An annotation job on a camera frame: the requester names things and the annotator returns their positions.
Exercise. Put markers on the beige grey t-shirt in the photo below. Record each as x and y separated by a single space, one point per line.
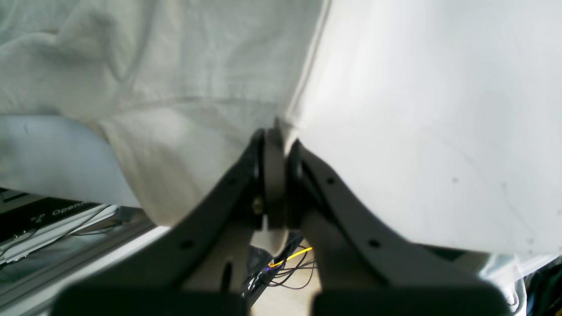
145 102

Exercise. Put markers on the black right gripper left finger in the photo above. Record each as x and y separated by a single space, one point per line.
198 267

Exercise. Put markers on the aluminium frame rail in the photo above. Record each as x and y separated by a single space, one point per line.
38 266

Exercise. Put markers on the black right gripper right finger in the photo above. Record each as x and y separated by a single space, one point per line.
365 267

